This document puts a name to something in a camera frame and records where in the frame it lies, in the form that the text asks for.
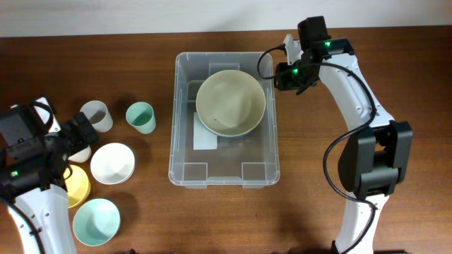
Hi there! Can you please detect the clear plastic storage bin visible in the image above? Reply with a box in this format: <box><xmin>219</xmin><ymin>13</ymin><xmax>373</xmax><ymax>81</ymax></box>
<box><xmin>168</xmin><ymin>52</ymin><xmax>280</xmax><ymax>188</ymax></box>

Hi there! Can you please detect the cream white bowl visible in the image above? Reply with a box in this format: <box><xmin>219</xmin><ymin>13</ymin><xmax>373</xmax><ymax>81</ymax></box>
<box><xmin>196</xmin><ymin>70</ymin><xmax>266</xmax><ymax>126</ymax></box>

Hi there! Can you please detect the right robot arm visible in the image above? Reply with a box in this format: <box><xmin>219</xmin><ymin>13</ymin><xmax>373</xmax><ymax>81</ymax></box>
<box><xmin>273</xmin><ymin>16</ymin><xmax>413</xmax><ymax>253</ymax></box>

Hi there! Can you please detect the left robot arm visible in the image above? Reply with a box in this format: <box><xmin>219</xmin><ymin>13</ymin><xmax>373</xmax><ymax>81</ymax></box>
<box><xmin>1</xmin><ymin>102</ymin><xmax>99</xmax><ymax>253</ymax></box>

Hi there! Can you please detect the small yellow bowl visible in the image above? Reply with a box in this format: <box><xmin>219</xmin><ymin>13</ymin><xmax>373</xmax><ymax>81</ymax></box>
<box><xmin>64</xmin><ymin>165</ymin><xmax>91</xmax><ymax>208</ymax></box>

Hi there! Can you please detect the small white bowl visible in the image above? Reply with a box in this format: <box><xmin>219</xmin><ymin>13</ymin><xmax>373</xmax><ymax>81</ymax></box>
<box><xmin>90</xmin><ymin>143</ymin><xmax>135</xmax><ymax>185</ymax></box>

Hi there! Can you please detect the grey cup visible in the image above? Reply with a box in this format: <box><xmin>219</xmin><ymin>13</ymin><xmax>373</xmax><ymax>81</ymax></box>
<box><xmin>80</xmin><ymin>100</ymin><xmax>113</xmax><ymax>133</ymax></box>

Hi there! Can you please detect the cream white cup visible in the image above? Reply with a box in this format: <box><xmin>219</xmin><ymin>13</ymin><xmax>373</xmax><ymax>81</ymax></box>
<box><xmin>69</xmin><ymin>146</ymin><xmax>92</xmax><ymax>163</ymax></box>

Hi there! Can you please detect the blue plate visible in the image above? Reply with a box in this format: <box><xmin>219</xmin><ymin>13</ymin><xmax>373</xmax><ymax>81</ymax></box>
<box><xmin>203</xmin><ymin>121</ymin><xmax>258</xmax><ymax>138</ymax></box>

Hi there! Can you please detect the mint green cup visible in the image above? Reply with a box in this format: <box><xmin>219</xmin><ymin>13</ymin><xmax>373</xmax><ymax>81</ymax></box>
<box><xmin>126</xmin><ymin>102</ymin><xmax>156</xmax><ymax>134</ymax></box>

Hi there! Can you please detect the small mint green bowl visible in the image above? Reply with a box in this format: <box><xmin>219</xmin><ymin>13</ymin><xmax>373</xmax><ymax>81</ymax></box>
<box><xmin>73</xmin><ymin>198</ymin><xmax>121</xmax><ymax>247</ymax></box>

